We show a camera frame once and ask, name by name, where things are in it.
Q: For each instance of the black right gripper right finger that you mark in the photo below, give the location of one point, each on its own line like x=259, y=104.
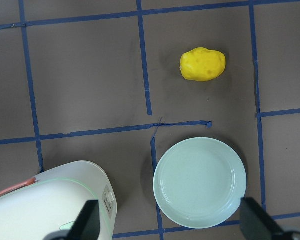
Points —
x=256, y=224

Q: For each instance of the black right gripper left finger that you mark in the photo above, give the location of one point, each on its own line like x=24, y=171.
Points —
x=87, y=225

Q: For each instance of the light green plate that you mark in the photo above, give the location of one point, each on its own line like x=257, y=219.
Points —
x=199, y=183

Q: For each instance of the yellow toy potato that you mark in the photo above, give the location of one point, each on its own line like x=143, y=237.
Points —
x=202, y=64

